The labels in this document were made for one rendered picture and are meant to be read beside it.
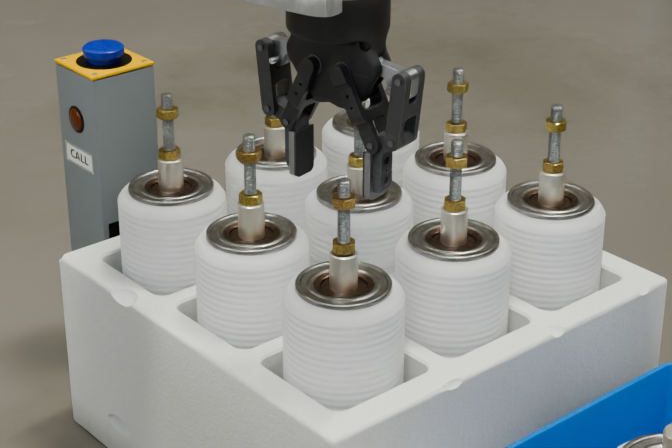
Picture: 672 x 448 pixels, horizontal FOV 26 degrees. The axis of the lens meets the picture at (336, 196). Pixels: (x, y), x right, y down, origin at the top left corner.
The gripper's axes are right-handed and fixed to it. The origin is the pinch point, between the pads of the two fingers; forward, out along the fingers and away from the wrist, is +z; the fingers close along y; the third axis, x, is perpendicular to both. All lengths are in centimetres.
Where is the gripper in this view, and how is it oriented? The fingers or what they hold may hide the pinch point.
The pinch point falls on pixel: (337, 168)
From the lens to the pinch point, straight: 108.9
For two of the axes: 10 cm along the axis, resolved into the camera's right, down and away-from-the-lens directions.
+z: 0.0, 9.1, 4.1
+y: -8.0, -2.5, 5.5
